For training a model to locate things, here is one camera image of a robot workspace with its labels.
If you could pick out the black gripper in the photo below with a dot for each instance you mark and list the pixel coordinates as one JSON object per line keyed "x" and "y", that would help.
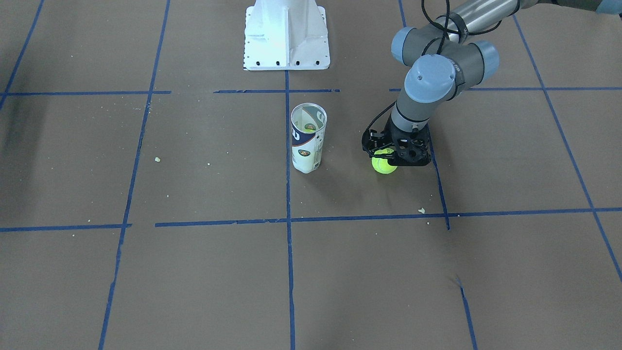
{"x": 391, "y": 135}

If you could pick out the yellow tennis ball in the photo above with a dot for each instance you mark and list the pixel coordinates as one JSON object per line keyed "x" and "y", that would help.
{"x": 381, "y": 165}

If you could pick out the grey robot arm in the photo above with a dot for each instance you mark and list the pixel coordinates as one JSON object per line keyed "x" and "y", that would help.
{"x": 442, "y": 64}

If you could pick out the clear tennis ball can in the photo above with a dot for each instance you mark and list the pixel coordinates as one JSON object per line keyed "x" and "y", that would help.
{"x": 308, "y": 129}

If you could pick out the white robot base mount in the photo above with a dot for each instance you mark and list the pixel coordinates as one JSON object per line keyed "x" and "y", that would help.
{"x": 286, "y": 35}

